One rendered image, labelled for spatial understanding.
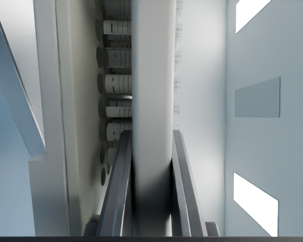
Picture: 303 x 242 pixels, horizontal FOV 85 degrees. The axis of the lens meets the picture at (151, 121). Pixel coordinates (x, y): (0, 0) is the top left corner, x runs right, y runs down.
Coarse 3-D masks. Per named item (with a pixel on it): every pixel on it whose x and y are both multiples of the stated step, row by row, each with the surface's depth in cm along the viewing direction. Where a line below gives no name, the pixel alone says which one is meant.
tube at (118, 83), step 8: (104, 80) 11; (112, 80) 11; (120, 80) 11; (128, 80) 11; (176, 80) 11; (104, 88) 11; (112, 88) 11; (120, 88) 11; (128, 88) 11; (176, 88) 11
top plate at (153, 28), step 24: (144, 0) 7; (168, 0) 7; (144, 24) 7; (168, 24) 7; (144, 48) 7; (168, 48) 7; (144, 72) 7; (168, 72) 7; (144, 96) 8; (168, 96) 8; (144, 120) 8; (168, 120) 8; (144, 144) 8; (168, 144) 8; (144, 168) 8; (168, 168) 8; (144, 192) 8; (168, 192) 8; (144, 216) 8; (168, 216) 9
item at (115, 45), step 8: (104, 16) 12; (112, 16) 12; (120, 16) 12; (128, 16) 12; (112, 72) 15; (120, 72) 15; (128, 72) 15; (112, 120) 14; (120, 120) 14; (128, 120) 14; (112, 144) 14
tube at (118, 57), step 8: (104, 48) 11; (112, 48) 11; (120, 48) 11; (128, 48) 11; (96, 56) 11; (104, 56) 11; (112, 56) 11; (120, 56) 11; (128, 56) 11; (176, 56) 11; (104, 64) 11; (112, 64) 11; (120, 64) 11; (128, 64) 11; (176, 64) 11
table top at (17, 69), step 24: (0, 0) 20; (24, 0) 23; (0, 24) 20; (24, 24) 23; (0, 48) 21; (24, 48) 23; (0, 72) 22; (24, 72) 23; (24, 96) 24; (24, 120) 26
